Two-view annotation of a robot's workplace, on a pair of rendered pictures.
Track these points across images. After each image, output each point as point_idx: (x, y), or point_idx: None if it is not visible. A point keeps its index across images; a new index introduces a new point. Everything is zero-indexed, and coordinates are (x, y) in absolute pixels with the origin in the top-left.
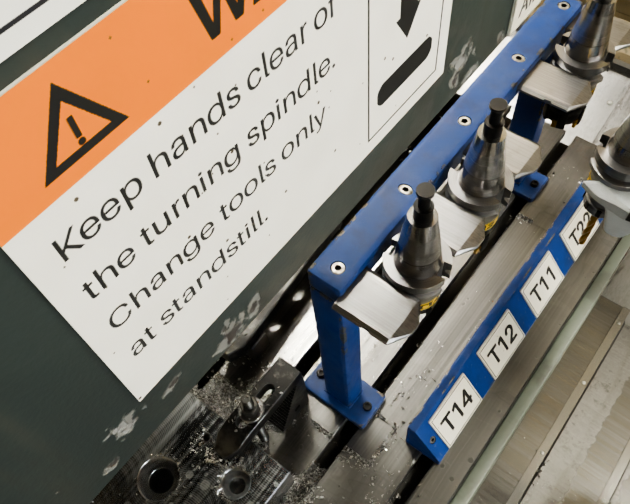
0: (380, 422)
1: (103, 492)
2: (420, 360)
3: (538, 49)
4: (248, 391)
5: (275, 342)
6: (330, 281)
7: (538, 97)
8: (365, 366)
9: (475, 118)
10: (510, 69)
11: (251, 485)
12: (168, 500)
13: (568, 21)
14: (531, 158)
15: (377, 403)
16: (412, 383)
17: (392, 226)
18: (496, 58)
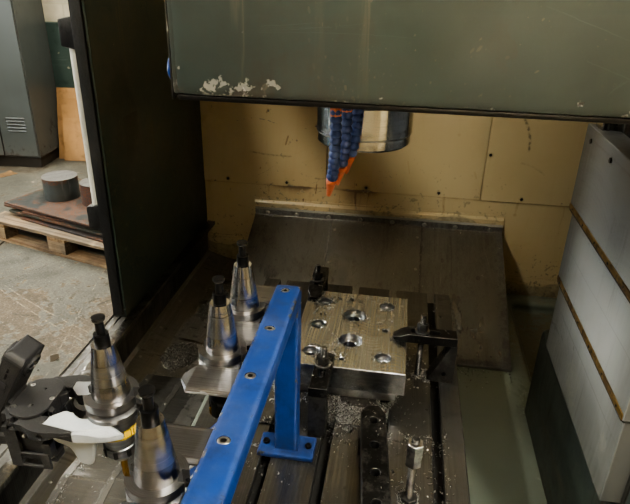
0: (254, 442)
1: (370, 329)
2: (242, 486)
3: (206, 454)
4: (349, 426)
5: (354, 457)
6: (285, 285)
7: (195, 426)
8: (281, 468)
9: (242, 378)
10: (227, 425)
11: (302, 351)
12: (338, 336)
13: (180, 503)
14: (189, 377)
15: (260, 445)
16: (242, 470)
17: (266, 311)
18: (244, 432)
